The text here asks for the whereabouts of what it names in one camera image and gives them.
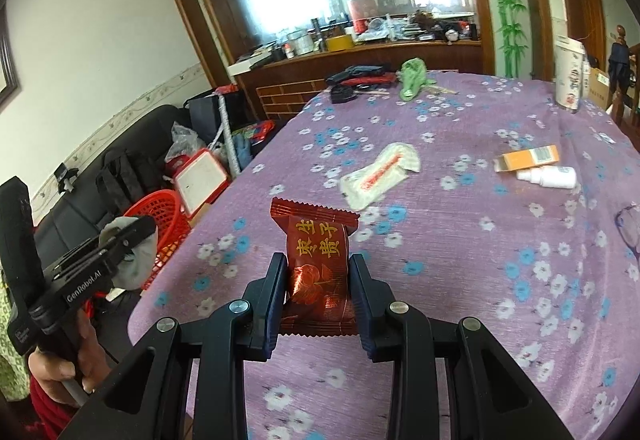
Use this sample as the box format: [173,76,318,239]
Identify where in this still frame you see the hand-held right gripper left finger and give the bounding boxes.
[57,253,290,440]

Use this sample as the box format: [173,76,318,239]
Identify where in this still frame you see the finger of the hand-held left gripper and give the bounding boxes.
[97,215,157,262]

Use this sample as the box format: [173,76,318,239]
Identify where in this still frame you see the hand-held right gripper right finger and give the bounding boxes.
[348,253,573,440]

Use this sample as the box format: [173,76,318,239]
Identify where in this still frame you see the grey tissue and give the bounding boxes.
[97,216,160,291]

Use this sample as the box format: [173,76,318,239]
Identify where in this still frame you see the red plastic basket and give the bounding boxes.
[122,190,192,291]

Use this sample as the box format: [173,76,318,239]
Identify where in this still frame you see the dark red candy packet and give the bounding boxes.
[270,197,361,337]

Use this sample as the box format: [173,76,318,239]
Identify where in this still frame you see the person's left forearm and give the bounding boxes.
[27,380,91,440]

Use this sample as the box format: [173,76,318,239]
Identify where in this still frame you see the person's left hand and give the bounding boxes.
[27,310,111,406]

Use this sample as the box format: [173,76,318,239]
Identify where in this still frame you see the black sofa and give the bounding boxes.
[32,105,201,266]

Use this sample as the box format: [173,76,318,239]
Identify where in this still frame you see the black backpack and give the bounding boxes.
[95,150,166,216]

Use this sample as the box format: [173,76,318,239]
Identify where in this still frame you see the small black device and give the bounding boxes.
[55,163,80,193]

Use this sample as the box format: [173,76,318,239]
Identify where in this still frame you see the purple floral tablecloth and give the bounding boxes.
[127,69,640,440]

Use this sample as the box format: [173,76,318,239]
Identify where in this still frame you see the crumpled clear plastic bag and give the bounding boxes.
[165,121,206,161]

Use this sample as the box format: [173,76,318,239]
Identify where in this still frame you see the green patterned cloth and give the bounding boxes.
[0,290,31,401]

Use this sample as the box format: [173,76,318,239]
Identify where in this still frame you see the white wet wipe packet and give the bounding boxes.
[339,141,422,212]

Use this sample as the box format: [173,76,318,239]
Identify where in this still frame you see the dark shopping bag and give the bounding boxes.
[184,88,241,146]

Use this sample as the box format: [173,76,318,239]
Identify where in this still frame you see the blue and red bag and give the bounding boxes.
[231,120,276,171]

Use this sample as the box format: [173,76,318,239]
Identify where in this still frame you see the flat white box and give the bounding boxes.
[227,55,273,76]

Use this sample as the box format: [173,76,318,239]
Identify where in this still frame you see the orange box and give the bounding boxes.
[493,145,561,173]

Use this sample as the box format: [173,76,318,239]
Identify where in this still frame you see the white spray bottle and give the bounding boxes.
[516,165,577,190]

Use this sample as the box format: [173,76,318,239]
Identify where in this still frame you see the black tool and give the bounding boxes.
[325,64,393,86]

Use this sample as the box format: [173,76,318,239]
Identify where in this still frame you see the green plush toy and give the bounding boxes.
[397,59,436,102]

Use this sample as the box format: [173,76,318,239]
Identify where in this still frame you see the wooden cabinet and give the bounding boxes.
[235,40,483,121]

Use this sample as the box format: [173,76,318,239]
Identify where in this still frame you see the eyeglasses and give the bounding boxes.
[615,205,640,281]

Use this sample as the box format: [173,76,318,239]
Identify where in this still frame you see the white canister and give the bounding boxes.
[554,36,587,113]

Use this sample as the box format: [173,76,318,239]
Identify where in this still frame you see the cardboard box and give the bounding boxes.
[587,68,613,111]

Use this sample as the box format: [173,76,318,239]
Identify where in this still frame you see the wooden door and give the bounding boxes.
[557,0,603,66]

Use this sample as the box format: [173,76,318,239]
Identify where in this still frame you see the dark picture frame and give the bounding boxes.
[0,5,23,111]

